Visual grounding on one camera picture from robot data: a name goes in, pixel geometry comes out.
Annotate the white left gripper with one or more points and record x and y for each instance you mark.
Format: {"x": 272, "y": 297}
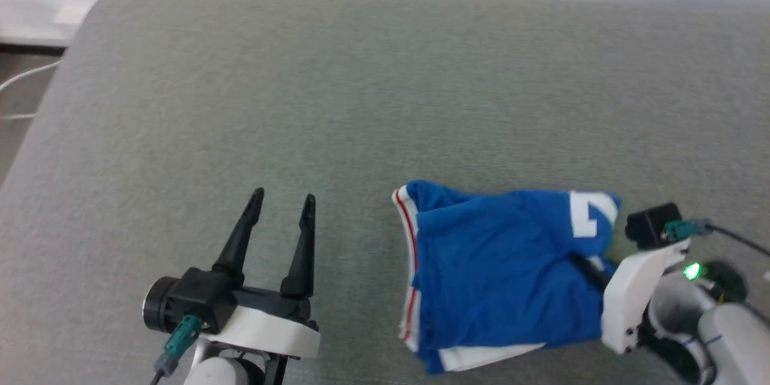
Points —
{"x": 271, "y": 331}

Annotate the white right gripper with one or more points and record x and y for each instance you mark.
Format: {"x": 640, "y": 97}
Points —
{"x": 625, "y": 301}

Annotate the blue jersey with white sleeves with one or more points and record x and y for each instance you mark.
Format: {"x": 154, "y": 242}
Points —
{"x": 493, "y": 264}

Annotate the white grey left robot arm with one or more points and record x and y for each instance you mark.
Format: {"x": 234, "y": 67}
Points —
{"x": 222, "y": 373}

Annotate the black round left wrist motor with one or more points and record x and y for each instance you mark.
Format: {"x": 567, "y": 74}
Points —
{"x": 157, "y": 307}

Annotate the black round wrist motor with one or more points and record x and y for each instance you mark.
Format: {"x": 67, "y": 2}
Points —
{"x": 157, "y": 307}
{"x": 725, "y": 283}

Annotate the black round right wrist motor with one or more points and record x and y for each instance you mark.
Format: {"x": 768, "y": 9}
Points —
{"x": 725, "y": 283}

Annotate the grey-green fabric sofa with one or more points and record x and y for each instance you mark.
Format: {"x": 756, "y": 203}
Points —
{"x": 301, "y": 102}

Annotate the dark baseboard strip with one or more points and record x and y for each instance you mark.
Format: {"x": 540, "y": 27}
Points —
{"x": 33, "y": 47}

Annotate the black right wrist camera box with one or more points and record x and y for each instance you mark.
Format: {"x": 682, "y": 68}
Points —
{"x": 649, "y": 225}

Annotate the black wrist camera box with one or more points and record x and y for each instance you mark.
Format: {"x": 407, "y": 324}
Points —
{"x": 649, "y": 225}
{"x": 201, "y": 298}

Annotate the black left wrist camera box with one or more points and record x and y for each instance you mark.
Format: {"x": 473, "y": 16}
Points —
{"x": 201, "y": 298}

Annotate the white wall outlet plate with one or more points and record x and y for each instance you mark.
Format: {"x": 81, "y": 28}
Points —
{"x": 73, "y": 12}

